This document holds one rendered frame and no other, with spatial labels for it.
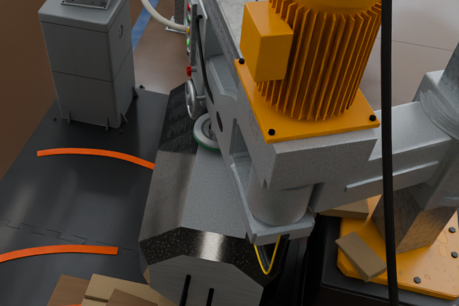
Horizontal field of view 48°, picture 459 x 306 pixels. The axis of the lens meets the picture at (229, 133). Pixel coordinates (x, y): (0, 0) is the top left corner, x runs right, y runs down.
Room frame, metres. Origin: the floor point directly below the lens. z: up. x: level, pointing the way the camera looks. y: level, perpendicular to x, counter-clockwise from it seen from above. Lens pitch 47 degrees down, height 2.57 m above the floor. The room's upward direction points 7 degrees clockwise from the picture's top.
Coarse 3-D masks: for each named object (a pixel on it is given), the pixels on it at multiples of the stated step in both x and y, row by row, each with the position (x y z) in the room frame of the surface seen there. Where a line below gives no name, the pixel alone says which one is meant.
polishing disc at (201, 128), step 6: (204, 114) 1.65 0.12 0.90; (198, 120) 1.60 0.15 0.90; (204, 120) 1.61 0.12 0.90; (210, 120) 1.61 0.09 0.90; (198, 126) 1.57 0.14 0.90; (204, 126) 1.57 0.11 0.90; (198, 132) 1.53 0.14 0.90; (204, 132) 1.54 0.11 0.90; (198, 138) 1.50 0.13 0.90; (204, 138) 1.50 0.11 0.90; (210, 138) 1.51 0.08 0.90; (204, 144) 1.47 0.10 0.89; (210, 144) 1.47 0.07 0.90; (216, 144) 1.47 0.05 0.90
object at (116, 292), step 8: (112, 296) 1.05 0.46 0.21; (120, 296) 1.06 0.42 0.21; (128, 296) 1.06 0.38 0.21; (136, 296) 1.06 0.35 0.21; (160, 296) 1.08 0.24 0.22; (112, 304) 1.01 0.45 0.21; (120, 304) 1.02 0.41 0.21; (128, 304) 1.02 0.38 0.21; (136, 304) 1.03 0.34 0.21; (144, 304) 1.03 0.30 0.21; (152, 304) 1.04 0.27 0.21; (160, 304) 1.04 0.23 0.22; (168, 304) 1.04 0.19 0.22
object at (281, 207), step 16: (256, 176) 0.89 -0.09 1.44; (256, 192) 0.88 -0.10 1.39; (272, 192) 0.86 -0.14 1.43; (288, 192) 0.85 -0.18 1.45; (304, 192) 0.87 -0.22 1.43; (256, 208) 0.88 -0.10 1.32; (272, 208) 0.85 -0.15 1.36; (288, 208) 0.85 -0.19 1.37; (304, 208) 0.89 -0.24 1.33; (272, 224) 0.85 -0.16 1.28; (288, 224) 0.86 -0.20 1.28
